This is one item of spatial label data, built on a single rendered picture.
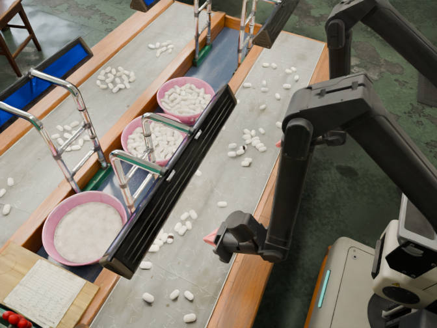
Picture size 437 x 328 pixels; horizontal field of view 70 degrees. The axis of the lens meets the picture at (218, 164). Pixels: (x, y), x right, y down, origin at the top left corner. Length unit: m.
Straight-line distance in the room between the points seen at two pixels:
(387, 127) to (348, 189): 1.79
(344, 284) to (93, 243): 1.12
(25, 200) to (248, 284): 0.83
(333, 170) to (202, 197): 1.36
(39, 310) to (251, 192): 0.75
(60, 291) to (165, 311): 0.31
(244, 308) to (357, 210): 1.38
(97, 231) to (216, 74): 1.04
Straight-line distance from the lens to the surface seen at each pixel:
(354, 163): 2.45
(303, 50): 1.94
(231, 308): 1.00
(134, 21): 2.05
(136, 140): 1.35
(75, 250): 1.16
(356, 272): 1.70
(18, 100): 1.12
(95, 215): 1.19
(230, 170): 1.24
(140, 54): 1.81
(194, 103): 1.50
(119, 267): 0.71
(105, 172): 1.31
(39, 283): 1.10
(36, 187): 1.33
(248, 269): 1.04
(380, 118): 0.50
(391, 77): 3.39
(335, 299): 1.62
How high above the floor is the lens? 1.74
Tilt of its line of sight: 53 degrees down
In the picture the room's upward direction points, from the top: 5 degrees clockwise
